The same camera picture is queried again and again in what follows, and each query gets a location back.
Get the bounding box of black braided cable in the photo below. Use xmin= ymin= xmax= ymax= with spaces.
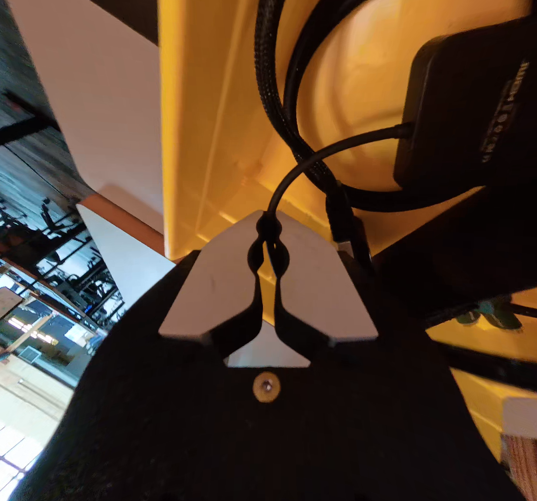
xmin=254 ymin=0 xmax=487 ymax=267

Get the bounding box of green-plug braided cable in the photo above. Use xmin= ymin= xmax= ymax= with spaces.
xmin=424 ymin=295 xmax=537 ymax=331

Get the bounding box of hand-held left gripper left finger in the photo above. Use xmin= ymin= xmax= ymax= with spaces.
xmin=158 ymin=211 xmax=265 ymax=359

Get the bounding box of dark video switch box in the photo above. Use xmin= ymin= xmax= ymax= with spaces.
xmin=394 ymin=16 xmax=537 ymax=193

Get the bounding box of yellow plastic bin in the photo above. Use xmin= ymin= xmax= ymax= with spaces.
xmin=157 ymin=0 xmax=537 ymax=464

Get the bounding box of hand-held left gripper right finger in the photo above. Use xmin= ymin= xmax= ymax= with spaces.
xmin=268 ymin=211 xmax=379 ymax=362

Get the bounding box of thin black switch cable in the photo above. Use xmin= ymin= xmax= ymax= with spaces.
xmin=268 ymin=125 xmax=414 ymax=233

